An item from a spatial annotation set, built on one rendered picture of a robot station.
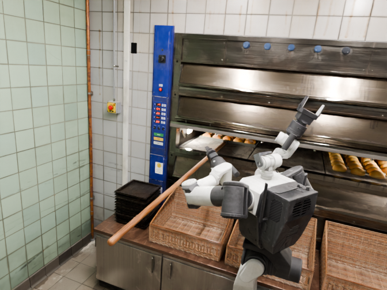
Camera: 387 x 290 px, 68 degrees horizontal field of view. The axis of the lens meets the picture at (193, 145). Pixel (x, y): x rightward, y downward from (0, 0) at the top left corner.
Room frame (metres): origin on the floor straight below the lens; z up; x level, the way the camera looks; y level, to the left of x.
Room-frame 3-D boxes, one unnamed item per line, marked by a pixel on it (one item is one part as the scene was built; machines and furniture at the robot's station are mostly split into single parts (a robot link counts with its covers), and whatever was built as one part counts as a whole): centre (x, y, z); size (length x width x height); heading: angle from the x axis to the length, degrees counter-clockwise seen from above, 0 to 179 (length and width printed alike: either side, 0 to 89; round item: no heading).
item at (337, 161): (2.27, -1.39, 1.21); 0.61 x 0.48 x 0.06; 160
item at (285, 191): (1.22, -0.39, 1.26); 0.34 x 0.30 x 0.36; 125
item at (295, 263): (1.22, -0.43, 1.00); 0.28 x 0.13 x 0.18; 70
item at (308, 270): (1.80, -0.62, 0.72); 0.56 x 0.49 x 0.28; 69
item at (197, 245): (2.00, -0.06, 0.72); 0.56 x 0.49 x 0.28; 71
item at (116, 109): (2.53, 0.73, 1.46); 0.10 x 0.07 x 0.10; 70
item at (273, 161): (1.27, -0.36, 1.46); 0.10 x 0.07 x 0.09; 125
